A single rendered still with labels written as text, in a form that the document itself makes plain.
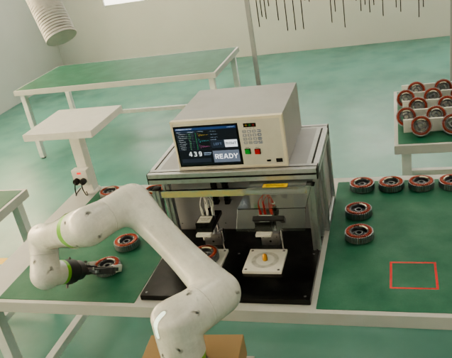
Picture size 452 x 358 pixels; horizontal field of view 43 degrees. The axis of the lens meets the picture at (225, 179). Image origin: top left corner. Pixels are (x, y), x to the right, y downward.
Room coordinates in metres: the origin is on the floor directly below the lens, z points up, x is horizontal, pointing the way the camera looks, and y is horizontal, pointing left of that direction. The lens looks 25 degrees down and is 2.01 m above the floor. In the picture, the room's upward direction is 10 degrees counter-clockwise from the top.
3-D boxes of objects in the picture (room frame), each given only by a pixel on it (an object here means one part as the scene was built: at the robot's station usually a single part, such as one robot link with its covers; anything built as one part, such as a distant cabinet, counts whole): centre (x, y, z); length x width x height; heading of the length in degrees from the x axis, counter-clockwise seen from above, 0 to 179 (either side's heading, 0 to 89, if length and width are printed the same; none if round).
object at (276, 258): (1.84, -0.09, 0.78); 0.15 x 0.15 x 0.01; 71
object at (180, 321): (1.27, 0.20, 0.98); 0.16 x 0.13 x 0.19; 130
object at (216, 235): (2.06, 0.09, 0.80); 0.08 x 0.05 x 0.06; 71
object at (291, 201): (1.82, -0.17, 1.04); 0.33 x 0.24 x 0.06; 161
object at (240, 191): (1.98, -0.01, 1.03); 0.62 x 0.01 x 0.03; 71
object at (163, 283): (1.90, 0.02, 0.76); 0.64 x 0.47 x 0.02; 71
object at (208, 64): (5.69, 0.77, 0.37); 2.10 x 0.90 x 0.75; 71
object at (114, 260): (2.02, 0.55, 0.77); 0.11 x 0.11 x 0.04
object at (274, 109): (2.18, -0.10, 1.22); 0.44 x 0.39 x 0.20; 71
